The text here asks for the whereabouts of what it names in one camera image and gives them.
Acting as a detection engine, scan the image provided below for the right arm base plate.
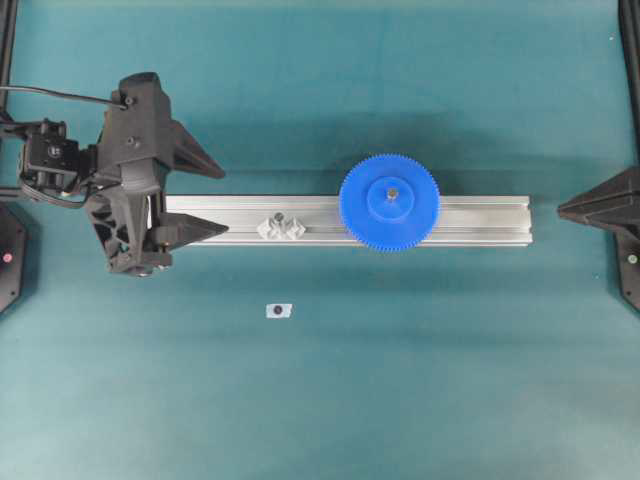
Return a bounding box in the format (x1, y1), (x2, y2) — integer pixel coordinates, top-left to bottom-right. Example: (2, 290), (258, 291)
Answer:
(615, 224), (639, 313)

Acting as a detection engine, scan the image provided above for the silver aluminium extrusion rail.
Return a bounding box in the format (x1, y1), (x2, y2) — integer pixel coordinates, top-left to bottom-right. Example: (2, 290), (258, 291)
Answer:
(166, 195), (533, 247)

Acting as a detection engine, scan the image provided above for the white shaft bracket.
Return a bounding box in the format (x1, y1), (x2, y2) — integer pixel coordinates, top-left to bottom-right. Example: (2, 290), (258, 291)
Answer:
(256, 212), (306, 241)

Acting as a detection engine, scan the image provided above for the large blue plastic gear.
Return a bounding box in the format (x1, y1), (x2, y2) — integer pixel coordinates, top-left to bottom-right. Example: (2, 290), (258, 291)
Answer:
(338, 153), (441, 252)

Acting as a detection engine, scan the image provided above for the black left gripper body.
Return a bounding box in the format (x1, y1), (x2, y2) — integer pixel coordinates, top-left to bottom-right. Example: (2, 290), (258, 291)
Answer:
(87, 117), (176, 277)

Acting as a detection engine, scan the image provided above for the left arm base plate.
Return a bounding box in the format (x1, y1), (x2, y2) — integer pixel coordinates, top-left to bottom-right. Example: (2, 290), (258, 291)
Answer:
(0, 203), (27, 312)

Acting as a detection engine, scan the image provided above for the small white tape marker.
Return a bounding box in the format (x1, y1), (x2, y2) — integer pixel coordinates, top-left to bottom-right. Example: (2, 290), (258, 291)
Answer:
(265, 303), (293, 319)

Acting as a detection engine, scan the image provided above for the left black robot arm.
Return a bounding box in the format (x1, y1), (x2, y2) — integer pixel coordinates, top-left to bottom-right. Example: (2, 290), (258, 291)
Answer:
(2, 113), (228, 276)

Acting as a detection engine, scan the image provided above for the black camera cable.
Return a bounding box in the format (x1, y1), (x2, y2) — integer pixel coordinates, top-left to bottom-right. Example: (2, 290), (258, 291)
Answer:
(0, 85), (126, 109)

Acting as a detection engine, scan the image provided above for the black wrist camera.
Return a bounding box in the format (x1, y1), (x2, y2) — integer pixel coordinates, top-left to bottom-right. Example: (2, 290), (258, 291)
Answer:
(102, 72), (173, 164)

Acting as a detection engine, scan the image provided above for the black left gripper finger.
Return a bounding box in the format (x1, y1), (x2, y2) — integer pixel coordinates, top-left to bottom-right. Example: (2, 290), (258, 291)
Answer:
(157, 117), (225, 179)
(153, 213), (229, 249)

